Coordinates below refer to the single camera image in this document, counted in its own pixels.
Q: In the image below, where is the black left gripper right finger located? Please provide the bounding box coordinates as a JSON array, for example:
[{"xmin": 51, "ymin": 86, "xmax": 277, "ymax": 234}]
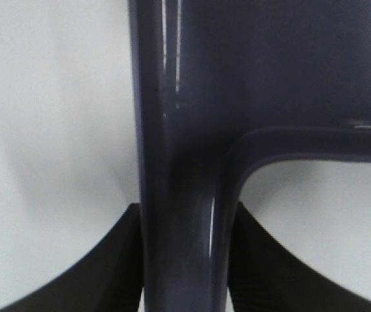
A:
[{"xmin": 228, "ymin": 203, "xmax": 371, "ymax": 311}]

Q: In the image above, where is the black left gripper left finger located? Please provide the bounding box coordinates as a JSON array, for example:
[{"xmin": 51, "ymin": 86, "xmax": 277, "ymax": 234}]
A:
[{"xmin": 0, "ymin": 203, "xmax": 144, "ymax": 311}]

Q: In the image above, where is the purple plastic dustpan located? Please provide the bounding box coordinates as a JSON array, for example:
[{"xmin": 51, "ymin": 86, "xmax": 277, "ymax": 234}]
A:
[{"xmin": 129, "ymin": 1, "xmax": 371, "ymax": 311}]

